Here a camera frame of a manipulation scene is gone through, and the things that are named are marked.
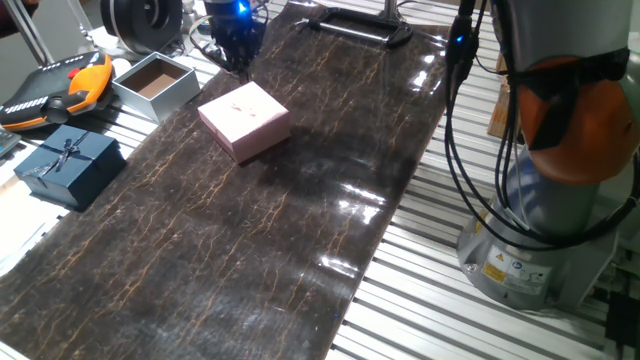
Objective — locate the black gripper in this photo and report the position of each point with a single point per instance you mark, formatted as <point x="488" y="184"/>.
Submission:
<point x="235" y="30"/>

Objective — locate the pink box lid with ribbon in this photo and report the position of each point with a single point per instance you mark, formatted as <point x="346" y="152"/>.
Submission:
<point x="245" y="115"/>

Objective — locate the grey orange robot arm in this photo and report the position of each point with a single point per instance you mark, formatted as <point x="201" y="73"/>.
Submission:
<point x="550" y="150"/>

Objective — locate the person forearm dark sleeve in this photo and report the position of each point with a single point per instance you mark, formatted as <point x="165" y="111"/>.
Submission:
<point x="12" y="20"/>

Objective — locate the pink open box base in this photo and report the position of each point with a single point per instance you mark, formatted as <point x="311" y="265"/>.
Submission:
<point x="265" y="147"/>

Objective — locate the grey open box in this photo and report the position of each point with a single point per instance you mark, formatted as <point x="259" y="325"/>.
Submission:
<point x="155" y="85"/>

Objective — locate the blue gift box with bow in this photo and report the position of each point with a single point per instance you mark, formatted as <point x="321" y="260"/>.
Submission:
<point x="75" y="170"/>

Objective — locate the black box device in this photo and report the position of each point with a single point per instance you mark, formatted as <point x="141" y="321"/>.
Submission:
<point x="622" y="320"/>

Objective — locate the black filament spool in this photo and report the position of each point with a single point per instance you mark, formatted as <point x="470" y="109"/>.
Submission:
<point x="140" y="22"/>

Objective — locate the white round cap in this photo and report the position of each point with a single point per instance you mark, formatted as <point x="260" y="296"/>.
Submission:
<point x="121" y="67"/>

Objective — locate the black stand with silver pole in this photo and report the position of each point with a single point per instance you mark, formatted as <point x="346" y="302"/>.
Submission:
<point x="395" y="35"/>

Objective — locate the orange black teach pendant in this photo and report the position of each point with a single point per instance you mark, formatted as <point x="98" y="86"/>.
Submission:
<point x="50" y="100"/>

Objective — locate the dark marble pattern mat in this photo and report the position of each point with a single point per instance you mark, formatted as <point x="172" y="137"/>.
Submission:
<point x="200" y="280"/>

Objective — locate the black keyboard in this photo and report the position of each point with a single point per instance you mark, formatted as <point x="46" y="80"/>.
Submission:
<point x="7" y="142"/>

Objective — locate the wooden block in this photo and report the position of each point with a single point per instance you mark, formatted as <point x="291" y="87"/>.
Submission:
<point x="500" y="115"/>

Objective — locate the upright aluminium post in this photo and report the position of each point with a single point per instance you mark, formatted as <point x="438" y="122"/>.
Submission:
<point x="30" y="30"/>

